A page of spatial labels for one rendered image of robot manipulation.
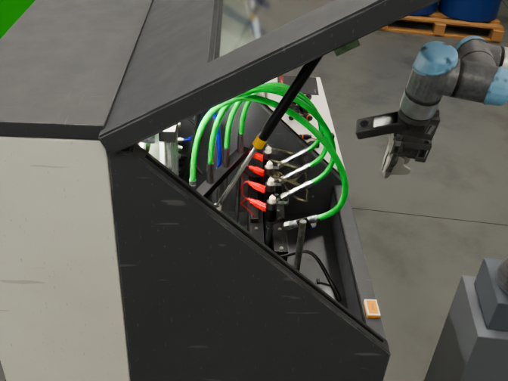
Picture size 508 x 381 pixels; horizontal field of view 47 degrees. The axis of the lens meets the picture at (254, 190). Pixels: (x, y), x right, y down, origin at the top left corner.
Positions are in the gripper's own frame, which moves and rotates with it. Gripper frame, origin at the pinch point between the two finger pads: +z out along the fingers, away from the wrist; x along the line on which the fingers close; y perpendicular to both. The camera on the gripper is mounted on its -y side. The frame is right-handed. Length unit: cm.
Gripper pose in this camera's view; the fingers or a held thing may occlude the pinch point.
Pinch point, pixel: (382, 172)
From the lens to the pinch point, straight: 142.5
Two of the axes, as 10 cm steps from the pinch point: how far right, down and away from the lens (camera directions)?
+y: 9.9, 1.6, -0.3
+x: 1.3, -7.4, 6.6
